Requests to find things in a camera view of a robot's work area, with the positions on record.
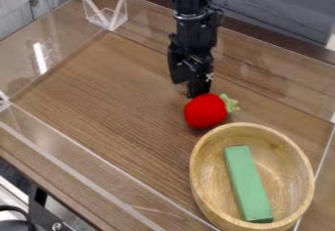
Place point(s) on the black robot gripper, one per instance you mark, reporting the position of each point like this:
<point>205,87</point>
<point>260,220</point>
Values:
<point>192,43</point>

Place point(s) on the red plush strawberry toy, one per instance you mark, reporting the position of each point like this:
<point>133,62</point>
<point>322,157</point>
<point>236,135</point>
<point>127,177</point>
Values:
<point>209,109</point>

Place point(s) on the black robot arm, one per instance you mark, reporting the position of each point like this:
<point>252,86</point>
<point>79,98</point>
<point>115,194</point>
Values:
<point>192,6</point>

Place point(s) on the round wooden bowl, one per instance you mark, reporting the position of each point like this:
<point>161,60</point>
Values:
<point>284,167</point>

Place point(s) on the green rectangular block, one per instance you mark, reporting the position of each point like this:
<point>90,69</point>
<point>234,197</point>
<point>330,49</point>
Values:
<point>250,193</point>

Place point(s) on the black table leg clamp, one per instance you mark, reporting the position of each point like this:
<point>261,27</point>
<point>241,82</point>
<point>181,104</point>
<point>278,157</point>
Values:
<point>45,219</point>

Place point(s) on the clear acrylic enclosure wall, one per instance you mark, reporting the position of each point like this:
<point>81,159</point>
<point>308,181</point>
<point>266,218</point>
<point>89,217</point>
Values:
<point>93,126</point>

